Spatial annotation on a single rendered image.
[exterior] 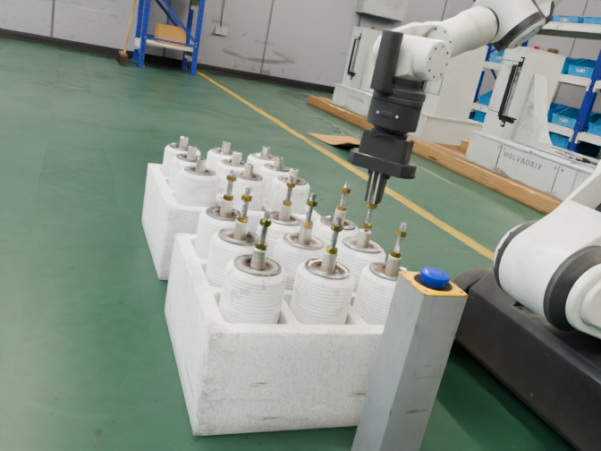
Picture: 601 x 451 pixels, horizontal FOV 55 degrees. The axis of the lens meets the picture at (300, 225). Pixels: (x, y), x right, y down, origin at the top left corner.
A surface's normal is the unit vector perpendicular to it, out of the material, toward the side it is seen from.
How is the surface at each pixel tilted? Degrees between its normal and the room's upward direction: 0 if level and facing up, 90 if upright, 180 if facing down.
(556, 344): 46
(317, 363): 90
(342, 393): 90
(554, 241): 38
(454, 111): 90
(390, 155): 90
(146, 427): 0
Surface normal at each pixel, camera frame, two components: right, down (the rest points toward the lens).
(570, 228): -0.41, -0.78
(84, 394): 0.19, -0.93
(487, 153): -0.92, -0.06
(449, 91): 0.35, 0.36
